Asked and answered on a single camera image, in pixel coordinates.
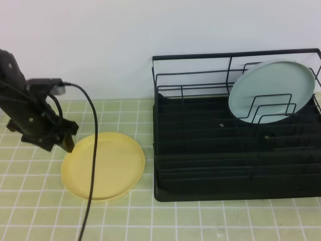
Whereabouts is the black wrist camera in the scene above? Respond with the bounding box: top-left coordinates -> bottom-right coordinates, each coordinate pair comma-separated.
26,78 -> 66,95

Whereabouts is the pale green round plate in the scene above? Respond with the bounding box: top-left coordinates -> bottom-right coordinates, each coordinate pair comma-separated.
228,59 -> 315,124

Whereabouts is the black wire dish rack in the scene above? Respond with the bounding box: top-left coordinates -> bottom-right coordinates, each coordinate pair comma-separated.
151,48 -> 320,202

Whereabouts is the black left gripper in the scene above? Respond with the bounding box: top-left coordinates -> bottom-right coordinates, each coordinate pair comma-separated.
7,97 -> 79,153

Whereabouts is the yellow round plate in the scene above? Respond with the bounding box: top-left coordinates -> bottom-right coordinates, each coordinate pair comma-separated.
61,132 -> 145,201

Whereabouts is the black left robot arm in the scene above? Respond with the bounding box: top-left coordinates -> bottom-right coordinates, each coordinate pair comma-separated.
1,50 -> 78,153

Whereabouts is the black camera cable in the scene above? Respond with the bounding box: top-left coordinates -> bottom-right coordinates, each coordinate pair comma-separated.
45,81 -> 98,241

